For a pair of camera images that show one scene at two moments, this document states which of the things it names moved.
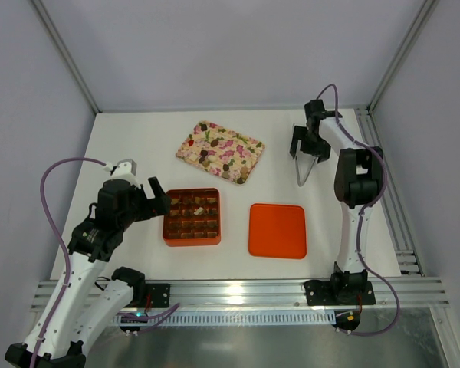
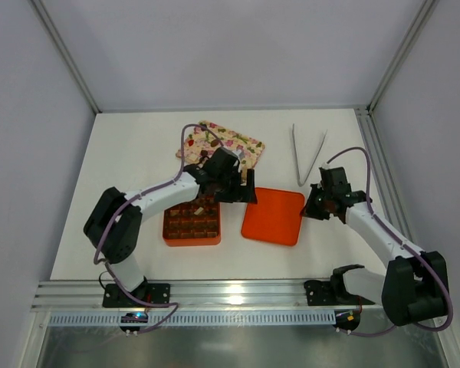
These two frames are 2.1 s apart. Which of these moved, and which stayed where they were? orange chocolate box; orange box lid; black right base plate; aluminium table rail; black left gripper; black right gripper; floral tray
Moved: black right gripper; black left gripper; orange box lid
Stayed: black right base plate; floral tray; aluminium table rail; orange chocolate box
